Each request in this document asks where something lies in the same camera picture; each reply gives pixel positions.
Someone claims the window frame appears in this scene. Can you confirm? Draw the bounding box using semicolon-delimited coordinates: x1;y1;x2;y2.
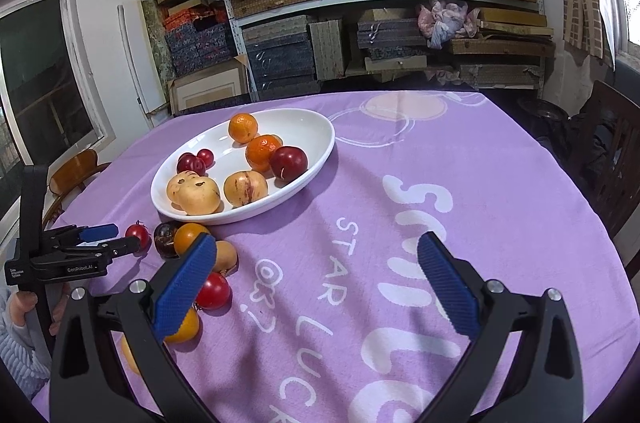
1;0;115;226

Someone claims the tan round fruit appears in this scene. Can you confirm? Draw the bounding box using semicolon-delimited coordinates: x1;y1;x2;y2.
213;241;239;276

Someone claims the red cherry tomato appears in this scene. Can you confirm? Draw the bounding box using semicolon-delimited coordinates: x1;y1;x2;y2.
195;271;231;310

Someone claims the yellow pepino melon striped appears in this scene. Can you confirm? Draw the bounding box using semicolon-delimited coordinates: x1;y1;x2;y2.
224;170;269;207

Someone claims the brown wooden chair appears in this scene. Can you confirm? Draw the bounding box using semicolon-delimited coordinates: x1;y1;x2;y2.
42;149;110;228

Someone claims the purple tablecloth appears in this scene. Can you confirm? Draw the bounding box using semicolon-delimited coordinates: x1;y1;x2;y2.
30;89;640;423

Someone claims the orange mandarin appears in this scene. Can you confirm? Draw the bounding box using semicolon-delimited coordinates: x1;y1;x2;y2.
228;113;258;144
245;135;283;172

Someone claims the pink crumpled cloth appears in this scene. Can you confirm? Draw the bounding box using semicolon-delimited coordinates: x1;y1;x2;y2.
416;0;480;50

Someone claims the small dark red plum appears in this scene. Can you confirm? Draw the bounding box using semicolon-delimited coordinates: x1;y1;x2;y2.
177;152;206;176

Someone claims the framed picture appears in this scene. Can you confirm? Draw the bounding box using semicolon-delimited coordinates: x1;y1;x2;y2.
168;59;247;116

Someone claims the small red tomato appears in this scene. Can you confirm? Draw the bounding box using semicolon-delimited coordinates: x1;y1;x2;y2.
125;221;151;254

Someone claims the person left hand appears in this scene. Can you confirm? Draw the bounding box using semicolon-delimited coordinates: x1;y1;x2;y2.
6;283;70;336

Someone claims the small orange tangerine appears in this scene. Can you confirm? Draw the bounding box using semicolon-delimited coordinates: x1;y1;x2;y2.
174;223;210;255

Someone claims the dark wooden chair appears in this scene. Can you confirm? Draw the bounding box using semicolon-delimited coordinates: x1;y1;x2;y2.
567;82;639;237

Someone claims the white oval plate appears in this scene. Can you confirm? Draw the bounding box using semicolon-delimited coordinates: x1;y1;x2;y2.
150;108;335;226

